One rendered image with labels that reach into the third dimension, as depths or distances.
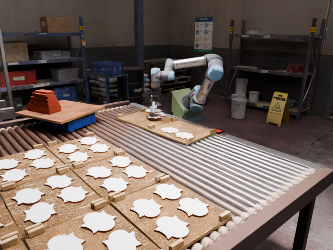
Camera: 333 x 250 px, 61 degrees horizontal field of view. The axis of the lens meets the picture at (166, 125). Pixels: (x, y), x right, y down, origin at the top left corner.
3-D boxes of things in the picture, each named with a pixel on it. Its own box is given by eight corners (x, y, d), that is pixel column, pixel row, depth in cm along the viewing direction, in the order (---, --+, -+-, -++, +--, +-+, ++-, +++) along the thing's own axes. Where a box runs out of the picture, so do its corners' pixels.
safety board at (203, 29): (194, 51, 791) (195, 17, 762) (211, 53, 749) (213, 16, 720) (193, 51, 790) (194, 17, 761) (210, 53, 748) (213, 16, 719)
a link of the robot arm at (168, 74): (175, 66, 233) (161, 66, 234) (173, 75, 226) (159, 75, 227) (175, 73, 239) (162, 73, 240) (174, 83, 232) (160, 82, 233)
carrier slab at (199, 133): (177, 121, 246) (177, 119, 246) (216, 133, 218) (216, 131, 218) (147, 130, 223) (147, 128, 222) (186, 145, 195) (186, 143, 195)
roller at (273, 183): (105, 113, 284) (104, 108, 283) (294, 196, 145) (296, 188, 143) (100, 113, 281) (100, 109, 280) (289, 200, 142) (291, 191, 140)
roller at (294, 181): (113, 111, 291) (113, 106, 289) (303, 189, 151) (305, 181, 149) (109, 112, 288) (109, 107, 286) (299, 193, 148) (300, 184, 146)
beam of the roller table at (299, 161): (134, 107, 314) (133, 102, 312) (336, 180, 165) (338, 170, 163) (127, 108, 309) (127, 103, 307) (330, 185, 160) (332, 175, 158)
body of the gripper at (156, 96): (159, 102, 235) (159, 88, 231) (149, 101, 238) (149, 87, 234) (162, 100, 242) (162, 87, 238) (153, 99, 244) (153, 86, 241)
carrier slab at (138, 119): (145, 111, 274) (145, 110, 273) (177, 121, 247) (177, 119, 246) (116, 119, 250) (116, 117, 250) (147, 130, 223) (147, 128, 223)
